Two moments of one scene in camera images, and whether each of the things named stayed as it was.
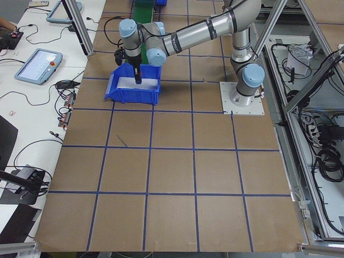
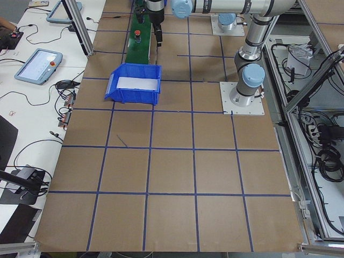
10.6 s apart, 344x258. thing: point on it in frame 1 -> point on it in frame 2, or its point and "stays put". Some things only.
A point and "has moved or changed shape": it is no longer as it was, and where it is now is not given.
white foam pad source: (129, 83) stays put
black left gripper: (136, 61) -> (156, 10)
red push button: (137, 72) has moved or changed shape
